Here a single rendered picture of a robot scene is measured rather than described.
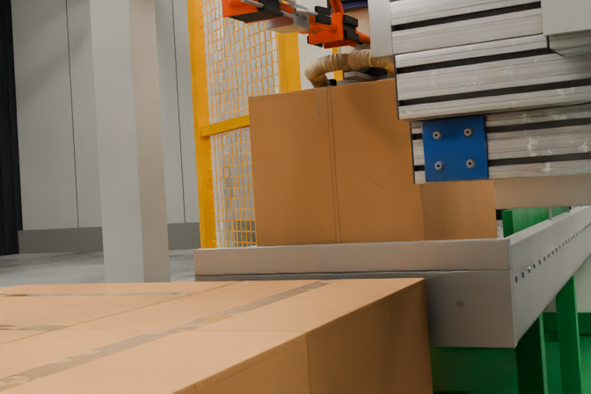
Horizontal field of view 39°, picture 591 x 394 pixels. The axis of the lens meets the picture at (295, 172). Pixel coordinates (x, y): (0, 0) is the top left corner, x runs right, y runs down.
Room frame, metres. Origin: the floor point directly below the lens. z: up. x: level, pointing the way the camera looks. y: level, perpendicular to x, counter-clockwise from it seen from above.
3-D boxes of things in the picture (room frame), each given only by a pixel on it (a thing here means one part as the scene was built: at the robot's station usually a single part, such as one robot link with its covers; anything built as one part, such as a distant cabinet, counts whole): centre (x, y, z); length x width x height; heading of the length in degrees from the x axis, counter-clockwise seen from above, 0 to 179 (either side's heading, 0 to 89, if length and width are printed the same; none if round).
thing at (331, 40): (1.85, -0.10, 1.08); 0.10 x 0.08 x 0.06; 63
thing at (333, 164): (2.07, -0.22, 0.75); 0.60 x 0.40 x 0.40; 153
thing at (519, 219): (3.06, -0.93, 0.60); 1.60 x 0.11 x 0.09; 157
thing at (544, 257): (2.71, -0.85, 0.50); 2.31 x 0.05 x 0.19; 157
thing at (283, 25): (1.66, 0.00, 1.07); 0.07 x 0.07 x 0.04; 63
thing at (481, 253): (1.77, -0.09, 0.58); 0.70 x 0.03 x 0.06; 67
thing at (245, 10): (1.55, 0.06, 1.08); 0.08 x 0.07 x 0.05; 153
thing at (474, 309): (1.77, -0.08, 0.48); 0.70 x 0.03 x 0.15; 67
